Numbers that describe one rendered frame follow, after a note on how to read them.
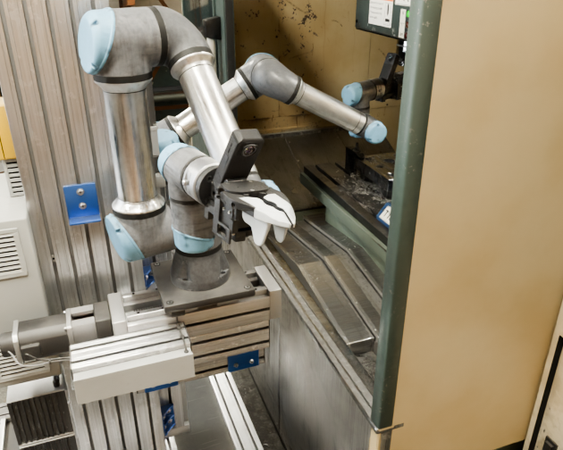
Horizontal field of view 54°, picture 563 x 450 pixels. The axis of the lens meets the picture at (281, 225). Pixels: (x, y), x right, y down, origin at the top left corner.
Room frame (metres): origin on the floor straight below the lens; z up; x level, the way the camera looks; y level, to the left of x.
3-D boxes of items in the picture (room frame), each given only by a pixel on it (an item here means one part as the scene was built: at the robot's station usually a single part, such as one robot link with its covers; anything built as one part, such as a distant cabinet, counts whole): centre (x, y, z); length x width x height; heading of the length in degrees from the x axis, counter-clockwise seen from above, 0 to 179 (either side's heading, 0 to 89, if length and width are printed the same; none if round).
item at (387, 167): (2.18, -0.47, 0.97); 0.29 x 0.23 x 0.05; 20
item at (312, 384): (1.92, 0.10, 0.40); 2.08 x 0.07 x 0.80; 20
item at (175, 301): (1.21, 0.22, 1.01); 0.36 x 0.22 x 0.06; 111
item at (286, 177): (2.76, -0.28, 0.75); 0.89 x 0.67 x 0.26; 110
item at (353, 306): (1.81, -0.20, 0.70); 0.90 x 0.30 x 0.16; 20
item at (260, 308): (1.22, 0.21, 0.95); 0.40 x 0.13 x 0.09; 111
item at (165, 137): (1.69, 0.38, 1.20); 0.13 x 0.12 x 0.14; 13
